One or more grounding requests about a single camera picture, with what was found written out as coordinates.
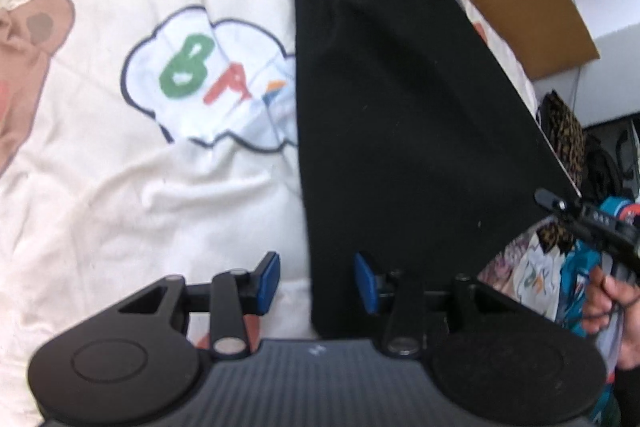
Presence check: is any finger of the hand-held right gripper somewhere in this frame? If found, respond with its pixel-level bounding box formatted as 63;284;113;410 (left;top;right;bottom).
534;188;581;224

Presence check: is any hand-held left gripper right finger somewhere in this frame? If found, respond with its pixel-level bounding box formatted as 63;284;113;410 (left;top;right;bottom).
354;252;553;360

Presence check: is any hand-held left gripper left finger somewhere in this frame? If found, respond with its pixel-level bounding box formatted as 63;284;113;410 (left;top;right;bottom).
117;251;282;361

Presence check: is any black garment with patterned lining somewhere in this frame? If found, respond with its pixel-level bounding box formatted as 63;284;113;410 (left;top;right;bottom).
291;0;583;342

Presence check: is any pile of black clothes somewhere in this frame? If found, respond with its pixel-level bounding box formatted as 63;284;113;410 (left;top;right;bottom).
580;132;640;208

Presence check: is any pile of patterned clothes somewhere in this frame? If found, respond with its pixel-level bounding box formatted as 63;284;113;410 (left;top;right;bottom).
557;237;623;427

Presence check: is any person's right hand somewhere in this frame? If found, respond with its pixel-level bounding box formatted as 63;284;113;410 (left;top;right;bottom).
582;263;640;372

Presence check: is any leopard print cloth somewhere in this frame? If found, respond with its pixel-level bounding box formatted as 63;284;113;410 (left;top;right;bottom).
536;89;587;258

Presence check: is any white floral cloth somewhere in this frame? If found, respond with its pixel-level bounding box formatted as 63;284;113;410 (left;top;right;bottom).
477;227;568;315

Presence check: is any cream printed bedsheet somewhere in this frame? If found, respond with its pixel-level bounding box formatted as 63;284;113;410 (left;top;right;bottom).
0;0;538;427

